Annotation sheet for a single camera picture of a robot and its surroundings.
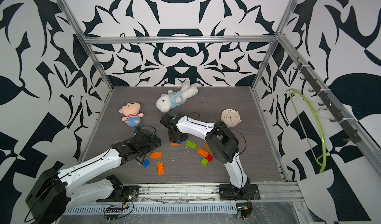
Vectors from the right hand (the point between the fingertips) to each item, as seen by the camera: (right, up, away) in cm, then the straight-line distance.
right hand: (176, 138), depth 90 cm
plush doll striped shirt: (-29, +16, +7) cm, 34 cm away
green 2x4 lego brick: (+9, -3, -1) cm, 10 cm away
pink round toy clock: (+36, +11, +9) cm, 38 cm away
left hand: (-11, 0, -5) cm, 12 cm away
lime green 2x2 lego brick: (+16, -11, -7) cm, 21 cm away
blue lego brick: (+2, -2, -1) cm, 3 cm away
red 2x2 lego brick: (+19, -10, -6) cm, 22 cm away
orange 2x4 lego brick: (-7, -14, -9) cm, 18 cm away
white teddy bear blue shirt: (-8, +22, +11) cm, 25 cm away
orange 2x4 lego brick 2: (+16, -7, -3) cm, 18 cm away
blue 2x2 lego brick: (-16, -12, -8) cm, 21 cm away
